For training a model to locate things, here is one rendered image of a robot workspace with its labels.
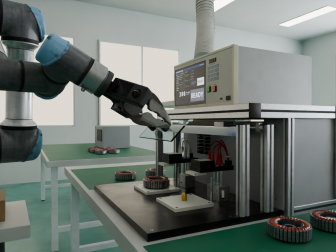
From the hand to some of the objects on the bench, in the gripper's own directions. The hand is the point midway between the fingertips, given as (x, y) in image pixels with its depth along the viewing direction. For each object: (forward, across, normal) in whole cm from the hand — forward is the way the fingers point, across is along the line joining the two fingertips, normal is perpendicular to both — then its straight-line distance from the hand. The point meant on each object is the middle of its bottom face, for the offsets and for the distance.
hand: (168, 123), depth 78 cm
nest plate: (+29, +17, -43) cm, 54 cm away
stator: (+54, +4, +16) cm, 57 cm away
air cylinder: (+42, +9, -43) cm, 60 cm away
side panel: (+64, -1, +3) cm, 64 cm away
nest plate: (+28, +17, -19) cm, 38 cm away
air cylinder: (+41, +10, -18) cm, 46 cm away
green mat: (+51, +7, -95) cm, 108 cm away
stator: (+30, +19, -81) cm, 88 cm away
